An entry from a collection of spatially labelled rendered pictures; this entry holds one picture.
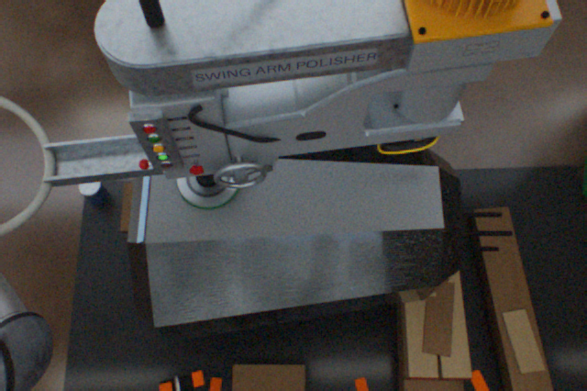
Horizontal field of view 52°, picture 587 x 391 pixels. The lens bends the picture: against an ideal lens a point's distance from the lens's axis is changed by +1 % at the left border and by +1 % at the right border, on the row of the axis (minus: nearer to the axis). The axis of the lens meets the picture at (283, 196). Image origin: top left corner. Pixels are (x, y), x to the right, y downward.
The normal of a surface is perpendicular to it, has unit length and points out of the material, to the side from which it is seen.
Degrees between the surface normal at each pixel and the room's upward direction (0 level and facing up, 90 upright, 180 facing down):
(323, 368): 0
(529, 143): 0
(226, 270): 45
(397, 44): 90
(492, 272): 0
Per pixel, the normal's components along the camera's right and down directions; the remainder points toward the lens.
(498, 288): -0.02, -0.37
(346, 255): 0.02, 0.39
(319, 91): -0.65, -0.20
